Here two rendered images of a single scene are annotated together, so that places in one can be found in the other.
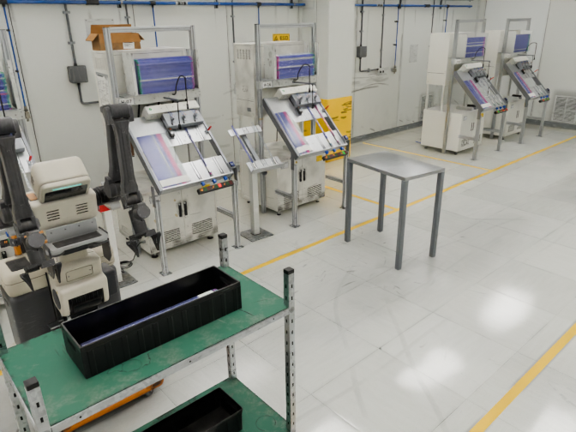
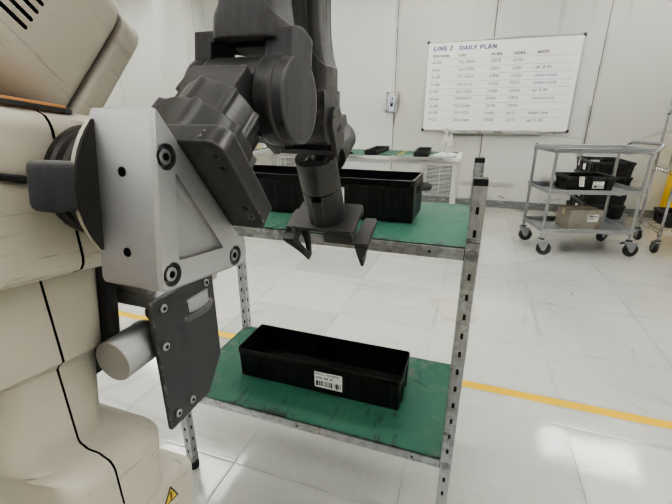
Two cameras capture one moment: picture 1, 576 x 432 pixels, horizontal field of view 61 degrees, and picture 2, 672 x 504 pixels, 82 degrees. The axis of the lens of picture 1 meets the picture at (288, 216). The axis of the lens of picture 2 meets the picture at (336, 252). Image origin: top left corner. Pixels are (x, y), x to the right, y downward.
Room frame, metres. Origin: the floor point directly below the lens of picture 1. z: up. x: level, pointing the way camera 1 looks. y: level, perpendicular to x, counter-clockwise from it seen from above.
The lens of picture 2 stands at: (1.95, 1.48, 1.22)
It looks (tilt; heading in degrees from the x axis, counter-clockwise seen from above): 20 degrees down; 240
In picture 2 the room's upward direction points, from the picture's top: straight up
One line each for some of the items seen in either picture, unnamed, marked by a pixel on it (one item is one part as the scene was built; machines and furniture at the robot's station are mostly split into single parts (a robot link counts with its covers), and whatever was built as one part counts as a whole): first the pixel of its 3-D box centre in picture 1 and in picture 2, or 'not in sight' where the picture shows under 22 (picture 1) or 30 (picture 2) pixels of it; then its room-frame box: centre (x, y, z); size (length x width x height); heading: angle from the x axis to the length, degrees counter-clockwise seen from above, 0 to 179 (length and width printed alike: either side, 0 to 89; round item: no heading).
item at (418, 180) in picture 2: (158, 315); (322, 190); (1.41, 0.45, 1.01); 0.57 x 0.17 x 0.11; 131
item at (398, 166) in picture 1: (391, 207); not in sight; (3.96, -0.90, 0.40); 0.70 x 0.45 x 0.80; 33
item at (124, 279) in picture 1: (110, 237); not in sight; (3.43, 1.38, 0.39); 0.24 x 0.24 x 0.78; 41
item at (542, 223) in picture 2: not in sight; (583, 196); (-1.81, -0.48, 0.50); 0.90 x 0.54 x 1.00; 146
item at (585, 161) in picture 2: not in sight; (597, 192); (-2.80, -0.85, 0.38); 0.65 x 0.46 x 0.75; 44
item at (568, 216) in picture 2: not in sight; (578, 217); (-1.81, -0.48, 0.30); 0.30 x 0.23 x 0.18; 150
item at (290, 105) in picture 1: (294, 149); not in sight; (5.09, -0.08, 0.65); 1.01 x 0.73 x 1.29; 41
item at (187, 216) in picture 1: (165, 207); not in sight; (4.26, 1.14, 0.31); 0.70 x 0.65 x 0.62; 131
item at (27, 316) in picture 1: (64, 291); not in sight; (2.29, 1.21, 0.59); 0.55 x 0.34 x 0.83; 131
